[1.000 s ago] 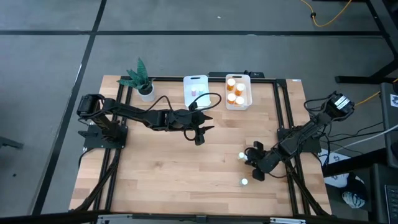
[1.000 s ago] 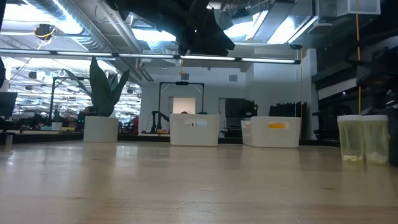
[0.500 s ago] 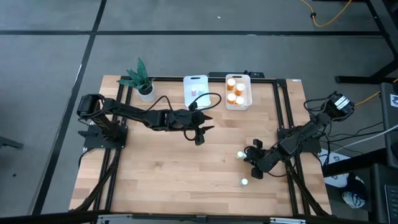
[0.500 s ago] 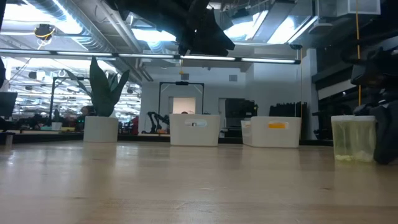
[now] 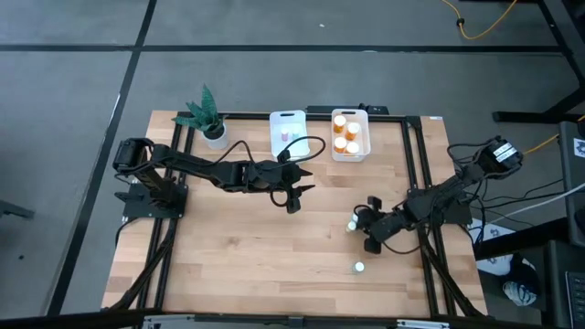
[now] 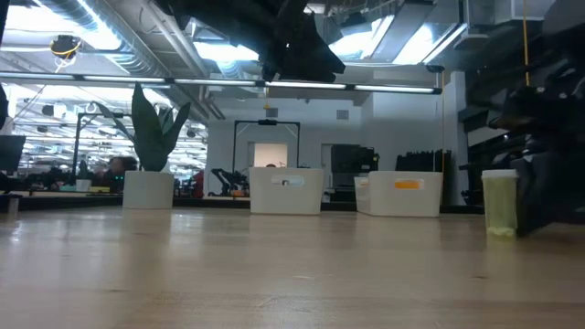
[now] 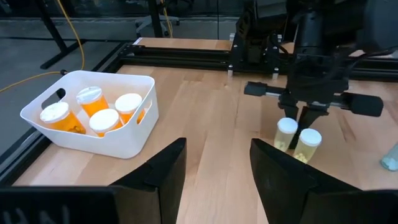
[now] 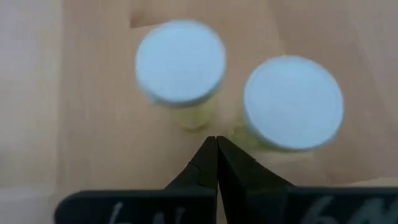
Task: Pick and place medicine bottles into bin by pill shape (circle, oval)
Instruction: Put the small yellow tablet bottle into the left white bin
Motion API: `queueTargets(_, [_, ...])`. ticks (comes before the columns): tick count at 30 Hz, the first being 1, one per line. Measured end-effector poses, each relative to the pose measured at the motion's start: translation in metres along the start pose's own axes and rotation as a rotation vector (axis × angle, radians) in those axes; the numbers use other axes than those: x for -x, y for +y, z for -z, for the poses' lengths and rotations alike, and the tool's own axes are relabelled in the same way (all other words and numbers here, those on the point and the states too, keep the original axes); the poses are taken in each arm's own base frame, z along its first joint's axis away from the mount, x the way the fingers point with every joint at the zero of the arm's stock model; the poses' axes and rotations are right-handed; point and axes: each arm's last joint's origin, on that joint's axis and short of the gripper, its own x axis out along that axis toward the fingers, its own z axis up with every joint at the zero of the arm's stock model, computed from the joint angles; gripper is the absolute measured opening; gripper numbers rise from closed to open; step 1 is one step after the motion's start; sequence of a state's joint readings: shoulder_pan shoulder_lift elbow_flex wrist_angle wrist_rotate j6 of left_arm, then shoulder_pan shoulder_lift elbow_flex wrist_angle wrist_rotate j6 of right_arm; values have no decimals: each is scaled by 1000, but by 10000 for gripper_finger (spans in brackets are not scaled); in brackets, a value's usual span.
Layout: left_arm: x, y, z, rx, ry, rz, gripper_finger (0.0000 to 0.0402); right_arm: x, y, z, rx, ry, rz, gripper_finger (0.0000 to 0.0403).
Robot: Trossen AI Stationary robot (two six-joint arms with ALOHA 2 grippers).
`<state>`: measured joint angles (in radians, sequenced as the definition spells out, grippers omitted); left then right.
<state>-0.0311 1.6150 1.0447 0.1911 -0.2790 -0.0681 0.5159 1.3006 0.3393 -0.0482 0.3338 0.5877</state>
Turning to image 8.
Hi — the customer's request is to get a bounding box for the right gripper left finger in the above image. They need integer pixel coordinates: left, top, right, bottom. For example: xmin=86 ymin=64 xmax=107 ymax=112
xmin=55 ymin=136 xmax=218 ymax=224

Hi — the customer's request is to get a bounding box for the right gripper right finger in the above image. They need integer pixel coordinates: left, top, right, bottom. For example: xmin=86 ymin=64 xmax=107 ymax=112
xmin=217 ymin=136 xmax=398 ymax=224

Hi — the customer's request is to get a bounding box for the yellow pill bottle white lid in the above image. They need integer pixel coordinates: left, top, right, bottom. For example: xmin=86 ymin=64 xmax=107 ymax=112
xmin=134 ymin=19 xmax=228 ymax=131
xmin=228 ymin=55 xmax=345 ymax=153

